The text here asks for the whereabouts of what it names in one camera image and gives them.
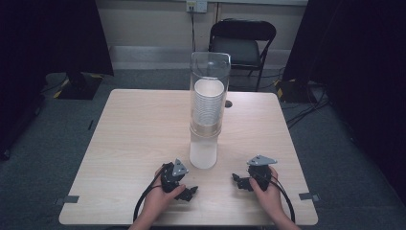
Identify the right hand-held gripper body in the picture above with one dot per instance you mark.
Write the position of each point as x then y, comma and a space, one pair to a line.
261, 174

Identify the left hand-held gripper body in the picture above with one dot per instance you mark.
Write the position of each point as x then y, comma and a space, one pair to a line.
169, 179

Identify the stack of white paper cups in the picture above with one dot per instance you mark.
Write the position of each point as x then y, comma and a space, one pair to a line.
204, 150

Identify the clear plastic cup dispenser tube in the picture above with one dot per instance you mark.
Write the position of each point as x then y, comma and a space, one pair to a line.
223, 72

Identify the person's left hand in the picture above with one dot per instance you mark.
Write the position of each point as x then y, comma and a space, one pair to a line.
157, 201

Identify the person's right hand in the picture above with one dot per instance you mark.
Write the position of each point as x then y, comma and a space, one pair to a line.
270, 199

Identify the grey tape strip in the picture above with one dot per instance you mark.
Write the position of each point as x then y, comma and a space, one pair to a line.
68, 200
309, 196

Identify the round table grommet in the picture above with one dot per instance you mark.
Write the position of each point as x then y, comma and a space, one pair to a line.
228, 103

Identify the black stand base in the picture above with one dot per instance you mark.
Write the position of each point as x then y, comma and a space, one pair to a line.
295, 91
79, 86

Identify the small black floor strip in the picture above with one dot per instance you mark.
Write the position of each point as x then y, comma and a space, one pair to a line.
90, 124

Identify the black folding chair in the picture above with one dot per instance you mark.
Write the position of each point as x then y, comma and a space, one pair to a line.
237, 48

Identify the black curtain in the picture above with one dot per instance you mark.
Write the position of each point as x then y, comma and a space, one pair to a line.
38, 48
360, 64

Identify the white wall outlet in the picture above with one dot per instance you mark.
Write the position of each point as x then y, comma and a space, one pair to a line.
196, 5

